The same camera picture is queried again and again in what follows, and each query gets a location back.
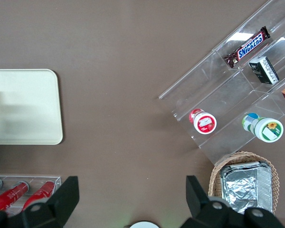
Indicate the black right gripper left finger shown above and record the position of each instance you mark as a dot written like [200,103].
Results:
[52,209]

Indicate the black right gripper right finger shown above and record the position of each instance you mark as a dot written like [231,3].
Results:
[204,213]

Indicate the light wicker basket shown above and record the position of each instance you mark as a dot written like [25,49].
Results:
[213,175]

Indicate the cream plastic tray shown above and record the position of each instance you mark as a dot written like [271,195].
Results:
[26,107]

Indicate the clear acrylic bottle rack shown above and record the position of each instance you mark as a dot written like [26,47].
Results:
[38,178]

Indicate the aluminium foil container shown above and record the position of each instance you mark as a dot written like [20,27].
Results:
[242,187]

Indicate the red lid yogurt cup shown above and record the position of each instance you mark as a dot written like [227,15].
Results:
[204,123]

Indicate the green lid yogurt cup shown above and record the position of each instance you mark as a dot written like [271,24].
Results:
[267,129]

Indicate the clear acrylic step display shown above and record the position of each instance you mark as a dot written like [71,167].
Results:
[228,95]

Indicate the brown table cloth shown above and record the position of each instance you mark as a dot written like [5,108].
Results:
[121,83]

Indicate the small black white box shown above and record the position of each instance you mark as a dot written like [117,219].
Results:
[264,70]

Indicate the Snickers chocolate bar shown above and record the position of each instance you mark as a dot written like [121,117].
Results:
[248,47]

